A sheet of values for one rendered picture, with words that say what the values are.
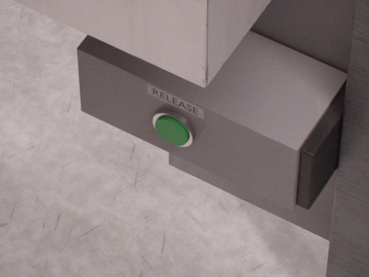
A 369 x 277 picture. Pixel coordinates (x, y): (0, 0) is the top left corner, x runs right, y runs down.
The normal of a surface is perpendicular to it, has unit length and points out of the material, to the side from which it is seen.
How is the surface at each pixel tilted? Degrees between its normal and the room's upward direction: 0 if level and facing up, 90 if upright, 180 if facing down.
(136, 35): 90
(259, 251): 0
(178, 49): 90
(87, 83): 90
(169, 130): 90
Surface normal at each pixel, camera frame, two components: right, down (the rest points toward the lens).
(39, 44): 0.00, -0.60
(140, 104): -0.51, 0.69
